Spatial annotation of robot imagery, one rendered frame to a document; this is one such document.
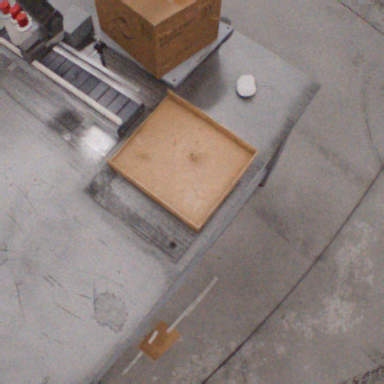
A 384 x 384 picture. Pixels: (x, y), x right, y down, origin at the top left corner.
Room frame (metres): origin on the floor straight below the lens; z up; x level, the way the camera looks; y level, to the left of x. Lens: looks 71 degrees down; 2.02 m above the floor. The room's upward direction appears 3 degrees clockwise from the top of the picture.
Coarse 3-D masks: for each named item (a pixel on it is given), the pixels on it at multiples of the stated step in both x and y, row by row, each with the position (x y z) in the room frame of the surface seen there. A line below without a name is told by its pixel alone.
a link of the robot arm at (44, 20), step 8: (16, 0) 0.70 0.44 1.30; (24, 0) 0.71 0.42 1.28; (32, 0) 0.72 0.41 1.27; (40, 0) 0.74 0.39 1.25; (24, 8) 0.71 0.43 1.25; (32, 8) 0.72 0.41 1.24; (40, 8) 0.73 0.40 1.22; (48, 8) 0.74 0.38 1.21; (56, 8) 0.76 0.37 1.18; (32, 16) 0.72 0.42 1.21; (40, 16) 0.72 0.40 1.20; (48, 16) 0.73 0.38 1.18; (56, 16) 0.75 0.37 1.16; (40, 24) 0.72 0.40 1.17; (48, 24) 0.72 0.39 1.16
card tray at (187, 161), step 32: (160, 128) 0.58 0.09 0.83; (192, 128) 0.59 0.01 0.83; (224, 128) 0.58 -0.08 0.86; (128, 160) 0.48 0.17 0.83; (160, 160) 0.49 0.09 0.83; (192, 160) 0.49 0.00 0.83; (224, 160) 0.50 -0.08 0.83; (160, 192) 0.40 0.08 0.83; (192, 192) 0.41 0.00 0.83; (224, 192) 0.41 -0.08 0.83; (192, 224) 0.31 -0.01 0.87
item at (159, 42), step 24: (96, 0) 0.93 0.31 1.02; (120, 0) 0.83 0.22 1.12; (144, 0) 0.83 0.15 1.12; (168, 0) 0.83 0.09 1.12; (192, 0) 0.83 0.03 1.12; (216, 0) 0.89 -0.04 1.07; (120, 24) 0.85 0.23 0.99; (144, 24) 0.76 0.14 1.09; (168, 24) 0.76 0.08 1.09; (192, 24) 0.82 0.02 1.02; (216, 24) 0.89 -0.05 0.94; (144, 48) 0.77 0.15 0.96; (168, 48) 0.76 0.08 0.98; (192, 48) 0.82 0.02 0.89
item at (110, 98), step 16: (0, 32) 0.94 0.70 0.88; (48, 64) 0.78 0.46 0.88; (64, 64) 0.78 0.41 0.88; (64, 80) 0.72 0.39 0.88; (80, 80) 0.71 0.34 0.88; (96, 80) 0.71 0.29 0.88; (96, 96) 0.66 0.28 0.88; (112, 96) 0.66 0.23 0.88; (112, 112) 0.60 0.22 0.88; (128, 112) 0.60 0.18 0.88
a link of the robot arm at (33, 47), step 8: (56, 24) 0.73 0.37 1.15; (32, 32) 0.74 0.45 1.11; (40, 32) 0.73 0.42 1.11; (48, 32) 0.73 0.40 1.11; (56, 32) 0.73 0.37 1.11; (24, 40) 0.71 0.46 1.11; (32, 40) 0.71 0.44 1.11; (40, 40) 0.71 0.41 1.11; (24, 48) 0.68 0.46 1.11; (32, 48) 0.69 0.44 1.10; (40, 48) 0.70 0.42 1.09; (24, 56) 0.68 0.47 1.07; (32, 56) 0.67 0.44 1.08
